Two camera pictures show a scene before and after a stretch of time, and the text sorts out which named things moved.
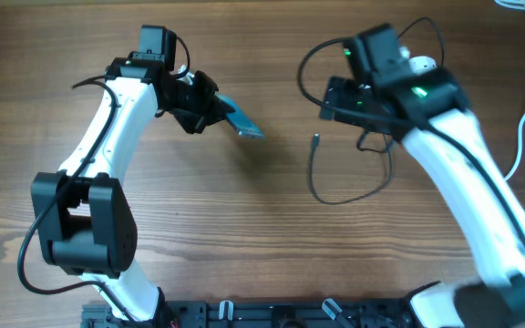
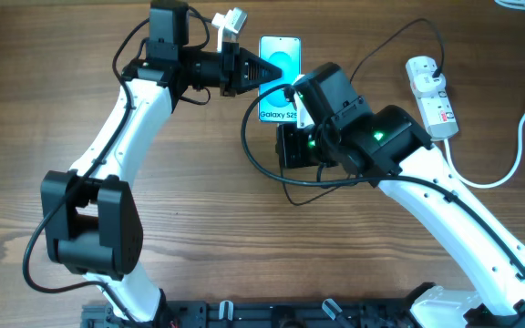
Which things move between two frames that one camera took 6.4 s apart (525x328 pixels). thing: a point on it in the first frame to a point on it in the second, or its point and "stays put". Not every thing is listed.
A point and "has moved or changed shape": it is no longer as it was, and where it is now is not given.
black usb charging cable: [359, 144] has moved or changed shape
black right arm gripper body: [350, 97] to [305, 147]
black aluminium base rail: [262, 313] stays put
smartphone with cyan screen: [240, 120] to [284, 54]
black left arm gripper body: [193, 105] to [229, 55]
